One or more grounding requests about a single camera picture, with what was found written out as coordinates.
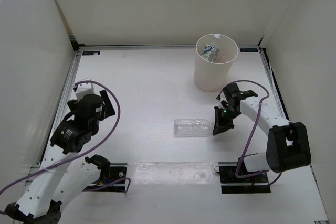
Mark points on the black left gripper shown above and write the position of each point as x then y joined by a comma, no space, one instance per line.
107,109

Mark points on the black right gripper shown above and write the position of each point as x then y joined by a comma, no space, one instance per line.
220,126

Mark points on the clear unlabeled plastic bottle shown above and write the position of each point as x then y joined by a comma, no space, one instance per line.
185,128

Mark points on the clear bottle green white label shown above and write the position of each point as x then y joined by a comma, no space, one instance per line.
212,49

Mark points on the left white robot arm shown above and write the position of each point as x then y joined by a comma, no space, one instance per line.
65,171

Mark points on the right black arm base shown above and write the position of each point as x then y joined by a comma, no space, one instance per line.
230,184

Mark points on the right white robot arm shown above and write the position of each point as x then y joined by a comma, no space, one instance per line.
287,142

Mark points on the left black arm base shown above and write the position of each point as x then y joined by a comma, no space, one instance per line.
115,173

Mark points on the white round bin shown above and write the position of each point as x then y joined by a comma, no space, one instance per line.
210,76

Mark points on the black XDOF label left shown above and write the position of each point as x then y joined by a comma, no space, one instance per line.
91,53

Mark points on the black xdof label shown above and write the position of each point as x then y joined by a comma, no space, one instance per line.
91,53
248,50

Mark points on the black XDOF label right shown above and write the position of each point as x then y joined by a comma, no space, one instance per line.
248,50

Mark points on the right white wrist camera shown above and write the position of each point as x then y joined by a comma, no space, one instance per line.
222,102

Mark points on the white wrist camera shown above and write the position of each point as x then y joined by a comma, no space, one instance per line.
83,89
222,102

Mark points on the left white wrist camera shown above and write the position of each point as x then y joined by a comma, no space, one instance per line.
83,89

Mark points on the aluminium table frame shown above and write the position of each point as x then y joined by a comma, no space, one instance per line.
173,179

